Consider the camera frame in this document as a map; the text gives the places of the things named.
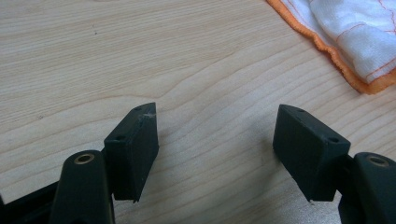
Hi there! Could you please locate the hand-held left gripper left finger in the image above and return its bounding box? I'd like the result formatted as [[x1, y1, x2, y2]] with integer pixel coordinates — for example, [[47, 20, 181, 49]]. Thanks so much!
[[104, 102, 160, 203]]

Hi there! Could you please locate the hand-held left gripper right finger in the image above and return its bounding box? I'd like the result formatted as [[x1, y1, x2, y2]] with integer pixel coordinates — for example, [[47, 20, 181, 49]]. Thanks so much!
[[273, 104, 351, 203]]

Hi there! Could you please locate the white towel with orange border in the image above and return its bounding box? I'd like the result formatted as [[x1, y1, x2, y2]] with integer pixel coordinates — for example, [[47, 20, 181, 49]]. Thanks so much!
[[266, 0, 396, 95]]

